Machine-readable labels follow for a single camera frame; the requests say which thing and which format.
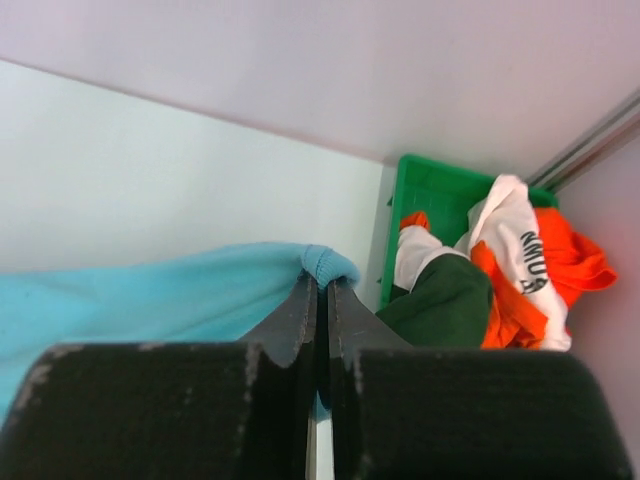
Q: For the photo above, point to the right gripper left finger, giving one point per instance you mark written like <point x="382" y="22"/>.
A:
<point x="233" y="410"/>

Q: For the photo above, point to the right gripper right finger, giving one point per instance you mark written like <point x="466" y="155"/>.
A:
<point x="405" y="412"/>

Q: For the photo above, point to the light blue t shirt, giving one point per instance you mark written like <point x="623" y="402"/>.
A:
<point x="214" y="296"/>

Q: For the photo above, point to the dark green t shirt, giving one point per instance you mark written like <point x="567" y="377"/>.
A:
<point x="448" y="306"/>

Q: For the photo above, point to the orange t shirt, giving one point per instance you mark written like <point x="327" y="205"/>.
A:
<point x="575" y="263"/>

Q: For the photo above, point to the white printed t shirt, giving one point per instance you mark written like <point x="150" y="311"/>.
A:
<point x="513" y="322"/>

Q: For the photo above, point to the green plastic bin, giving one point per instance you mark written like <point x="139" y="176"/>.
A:
<point x="465" y="208"/>

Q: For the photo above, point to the right aluminium corner post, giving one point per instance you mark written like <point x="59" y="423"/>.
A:
<point x="613" y="132"/>

